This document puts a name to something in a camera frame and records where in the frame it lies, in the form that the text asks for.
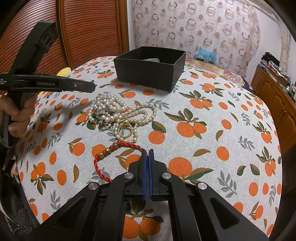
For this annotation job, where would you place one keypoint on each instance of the orange print tablecloth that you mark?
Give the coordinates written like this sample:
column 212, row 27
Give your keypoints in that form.
column 206, row 130

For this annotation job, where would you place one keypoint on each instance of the wooden louvered wardrobe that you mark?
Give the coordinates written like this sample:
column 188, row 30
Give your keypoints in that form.
column 86, row 30

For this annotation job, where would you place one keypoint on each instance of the pale jade bangle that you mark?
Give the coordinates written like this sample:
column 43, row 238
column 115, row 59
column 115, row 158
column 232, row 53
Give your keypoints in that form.
column 153, row 60

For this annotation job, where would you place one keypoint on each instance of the wooden sideboard cabinet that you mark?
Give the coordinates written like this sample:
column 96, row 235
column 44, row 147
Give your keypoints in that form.
column 280, row 105

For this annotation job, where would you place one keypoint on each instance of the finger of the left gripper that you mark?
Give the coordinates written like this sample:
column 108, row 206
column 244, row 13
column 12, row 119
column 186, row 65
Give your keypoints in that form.
column 43, row 82

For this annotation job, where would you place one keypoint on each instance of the person's left hand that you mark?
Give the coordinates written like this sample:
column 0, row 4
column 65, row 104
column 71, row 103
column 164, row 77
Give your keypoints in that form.
column 20, row 118

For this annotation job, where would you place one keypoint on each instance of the black jewelry box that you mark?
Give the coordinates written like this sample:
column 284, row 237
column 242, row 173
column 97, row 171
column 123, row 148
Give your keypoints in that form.
column 131, row 68

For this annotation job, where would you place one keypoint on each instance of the long pearl strand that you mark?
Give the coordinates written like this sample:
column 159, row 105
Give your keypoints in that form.
column 128, row 122

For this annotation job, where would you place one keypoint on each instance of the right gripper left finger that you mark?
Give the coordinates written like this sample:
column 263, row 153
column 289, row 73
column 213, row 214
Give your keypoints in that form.
column 97, row 212

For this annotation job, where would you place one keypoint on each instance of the stack of folded clothes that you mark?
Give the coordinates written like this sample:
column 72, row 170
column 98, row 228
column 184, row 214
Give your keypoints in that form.
column 271, row 65

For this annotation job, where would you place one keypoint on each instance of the pink circle pattern curtain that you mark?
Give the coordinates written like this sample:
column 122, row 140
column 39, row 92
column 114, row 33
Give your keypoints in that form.
column 229, row 30

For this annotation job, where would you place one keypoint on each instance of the beige tied curtain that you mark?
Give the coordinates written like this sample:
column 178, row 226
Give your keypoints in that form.
column 285, row 45

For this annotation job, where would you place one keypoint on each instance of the floral bedspread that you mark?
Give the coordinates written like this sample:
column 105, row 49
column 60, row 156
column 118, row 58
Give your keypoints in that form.
column 205, row 67

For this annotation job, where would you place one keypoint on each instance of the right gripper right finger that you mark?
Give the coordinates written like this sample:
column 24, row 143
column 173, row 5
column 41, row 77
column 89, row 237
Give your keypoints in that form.
column 197, row 212

